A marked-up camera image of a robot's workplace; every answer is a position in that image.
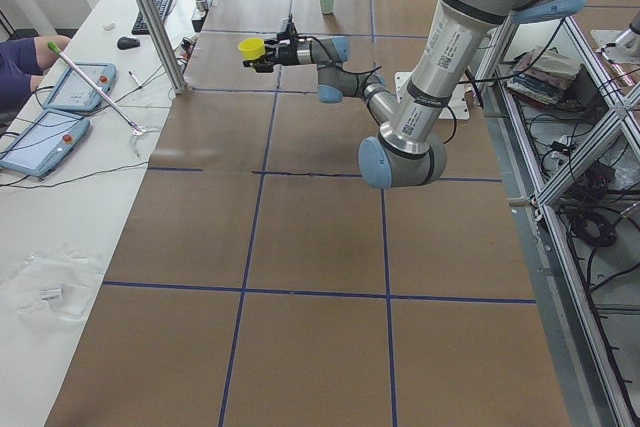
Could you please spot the near blue teach pendant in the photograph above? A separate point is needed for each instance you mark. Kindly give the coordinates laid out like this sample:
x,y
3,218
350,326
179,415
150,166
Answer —
x,y
45,143

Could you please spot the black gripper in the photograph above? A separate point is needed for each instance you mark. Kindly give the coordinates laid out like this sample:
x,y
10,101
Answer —
x,y
285,54

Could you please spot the metal cup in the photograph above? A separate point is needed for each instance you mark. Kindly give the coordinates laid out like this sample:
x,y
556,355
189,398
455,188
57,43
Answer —
x,y
202,5

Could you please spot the white marker pen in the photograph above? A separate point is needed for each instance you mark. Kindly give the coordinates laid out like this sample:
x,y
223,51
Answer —
x,y
135,79

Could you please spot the yellow plastic cup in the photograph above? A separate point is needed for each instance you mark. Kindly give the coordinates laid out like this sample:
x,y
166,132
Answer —
x,y
252,49

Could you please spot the clear plastic bag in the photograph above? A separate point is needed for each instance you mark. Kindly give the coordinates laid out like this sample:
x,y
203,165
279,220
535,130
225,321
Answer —
x,y
49,291

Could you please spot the stack of books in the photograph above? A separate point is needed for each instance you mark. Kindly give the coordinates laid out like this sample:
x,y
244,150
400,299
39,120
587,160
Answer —
x,y
543,76

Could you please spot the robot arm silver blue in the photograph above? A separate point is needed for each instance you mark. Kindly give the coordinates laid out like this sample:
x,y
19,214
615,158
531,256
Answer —
x,y
405,152

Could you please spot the far blue teach pendant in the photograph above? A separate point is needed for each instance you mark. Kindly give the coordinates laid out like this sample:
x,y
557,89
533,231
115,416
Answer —
x,y
73,94

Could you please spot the grabber stick with green handle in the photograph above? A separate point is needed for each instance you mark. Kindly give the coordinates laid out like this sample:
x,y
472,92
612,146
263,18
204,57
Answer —
x,y
138,130

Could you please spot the aluminium frame post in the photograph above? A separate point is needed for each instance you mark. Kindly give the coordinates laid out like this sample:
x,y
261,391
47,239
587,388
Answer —
x,y
163,47

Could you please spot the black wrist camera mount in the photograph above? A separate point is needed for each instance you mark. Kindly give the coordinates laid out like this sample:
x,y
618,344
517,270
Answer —
x,y
288,31

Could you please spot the light green plastic cup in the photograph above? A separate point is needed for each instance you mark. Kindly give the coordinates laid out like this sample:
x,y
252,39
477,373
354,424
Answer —
x,y
327,6

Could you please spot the seated person in dark clothes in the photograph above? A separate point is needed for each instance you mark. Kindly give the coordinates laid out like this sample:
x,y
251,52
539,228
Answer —
x,y
23,63

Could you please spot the black computer mouse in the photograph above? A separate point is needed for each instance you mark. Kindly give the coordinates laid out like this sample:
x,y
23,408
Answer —
x,y
127,43

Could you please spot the blue teach pendant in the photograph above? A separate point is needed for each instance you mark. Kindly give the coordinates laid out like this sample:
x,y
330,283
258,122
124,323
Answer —
x,y
73,94
45,143

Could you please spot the black keyboard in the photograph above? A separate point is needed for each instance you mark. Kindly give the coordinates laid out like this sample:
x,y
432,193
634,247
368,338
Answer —
x,y
140,26

